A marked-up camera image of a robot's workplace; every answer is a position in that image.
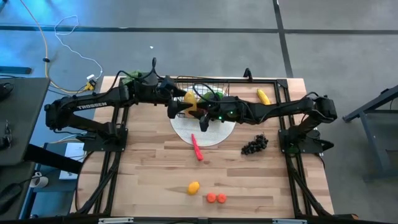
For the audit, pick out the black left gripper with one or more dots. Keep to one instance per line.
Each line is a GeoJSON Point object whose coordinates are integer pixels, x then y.
{"type": "Point", "coordinates": [166, 85]}

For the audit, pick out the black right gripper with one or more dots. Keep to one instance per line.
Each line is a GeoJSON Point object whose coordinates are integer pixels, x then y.
{"type": "Point", "coordinates": [230, 109]}

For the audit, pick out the yellow lemon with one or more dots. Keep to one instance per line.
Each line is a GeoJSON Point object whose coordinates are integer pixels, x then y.
{"type": "Point", "coordinates": [192, 188]}
{"type": "Point", "coordinates": [190, 99]}

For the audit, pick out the bright red long pepper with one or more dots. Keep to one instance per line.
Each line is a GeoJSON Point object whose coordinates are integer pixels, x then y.
{"type": "Point", "coordinates": [196, 147]}

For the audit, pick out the dark grape bunch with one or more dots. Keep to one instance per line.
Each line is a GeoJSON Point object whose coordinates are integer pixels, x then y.
{"type": "Point", "coordinates": [255, 144]}

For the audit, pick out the yellow banana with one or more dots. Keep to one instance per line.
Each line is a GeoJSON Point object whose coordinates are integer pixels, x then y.
{"type": "Point", "coordinates": [263, 96]}

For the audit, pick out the small orange tangerine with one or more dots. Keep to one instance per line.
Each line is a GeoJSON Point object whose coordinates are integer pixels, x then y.
{"type": "Point", "coordinates": [211, 197]}
{"type": "Point", "coordinates": [221, 198]}

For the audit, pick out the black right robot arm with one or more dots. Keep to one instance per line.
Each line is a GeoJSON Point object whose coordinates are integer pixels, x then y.
{"type": "Point", "coordinates": [280, 109]}

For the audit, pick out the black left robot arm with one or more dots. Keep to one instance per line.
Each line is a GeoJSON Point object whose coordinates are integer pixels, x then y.
{"type": "Point", "coordinates": [90, 105]}

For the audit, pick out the white round plate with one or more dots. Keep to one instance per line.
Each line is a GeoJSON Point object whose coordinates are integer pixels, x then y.
{"type": "Point", "coordinates": [217, 133]}

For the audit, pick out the green succulent plant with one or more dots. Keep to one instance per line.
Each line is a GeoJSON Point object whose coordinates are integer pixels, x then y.
{"type": "Point", "coordinates": [132, 76]}

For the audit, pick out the black table clamp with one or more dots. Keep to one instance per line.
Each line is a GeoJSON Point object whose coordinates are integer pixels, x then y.
{"type": "Point", "coordinates": [247, 73]}

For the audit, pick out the white yellow power plug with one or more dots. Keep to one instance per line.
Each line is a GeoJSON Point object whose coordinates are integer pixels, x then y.
{"type": "Point", "coordinates": [90, 77]}

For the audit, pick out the white paper box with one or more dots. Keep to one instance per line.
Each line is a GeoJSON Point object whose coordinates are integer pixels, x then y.
{"type": "Point", "coordinates": [74, 154]}

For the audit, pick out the black desk support beam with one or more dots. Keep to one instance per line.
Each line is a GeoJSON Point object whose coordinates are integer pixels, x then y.
{"type": "Point", "coordinates": [53, 160]}

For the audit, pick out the white mug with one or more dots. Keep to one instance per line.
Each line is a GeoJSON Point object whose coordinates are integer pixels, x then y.
{"type": "Point", "coordinates": [39, 181]}

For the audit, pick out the black side desk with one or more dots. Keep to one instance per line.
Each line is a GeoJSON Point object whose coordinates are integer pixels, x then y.
{"type": "Point", "coordinates": [18, 124]}

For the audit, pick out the black desk device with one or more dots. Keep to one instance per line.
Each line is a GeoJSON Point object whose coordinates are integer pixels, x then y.
{"type": "Point", "coordinates": [5, 90]}

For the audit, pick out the eyeglasses on desk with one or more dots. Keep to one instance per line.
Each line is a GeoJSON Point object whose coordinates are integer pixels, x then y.
{"type": "Point", "coordinates": [7, 133]}

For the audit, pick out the neighbouring work table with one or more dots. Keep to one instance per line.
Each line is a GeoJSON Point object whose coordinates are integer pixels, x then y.
{"type": "Point", "coordinates": [379, 137]}

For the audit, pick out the black computer mouse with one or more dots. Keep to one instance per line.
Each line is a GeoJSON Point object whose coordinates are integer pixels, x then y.
{"type": "Point", "coordinates": [8, 194]}

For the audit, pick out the black aluminium table frame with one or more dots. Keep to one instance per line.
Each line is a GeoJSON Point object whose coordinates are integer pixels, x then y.
{"type": "Point", "coordinates": [264, 80]}

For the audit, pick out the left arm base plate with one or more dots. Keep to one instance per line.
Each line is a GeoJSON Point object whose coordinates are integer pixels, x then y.
{"type": "Point", "coordinates": [102, 144]}

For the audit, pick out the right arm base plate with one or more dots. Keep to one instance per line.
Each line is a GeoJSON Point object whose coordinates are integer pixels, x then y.
{"type": "Point", "coordinates": [306, 144]}

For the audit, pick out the white metal bracket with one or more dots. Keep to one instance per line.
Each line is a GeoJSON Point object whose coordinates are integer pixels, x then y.
{"type": "Point", "coordinates": [115, 220]}
{"type": "Point", "coordinates": [289, 221]}

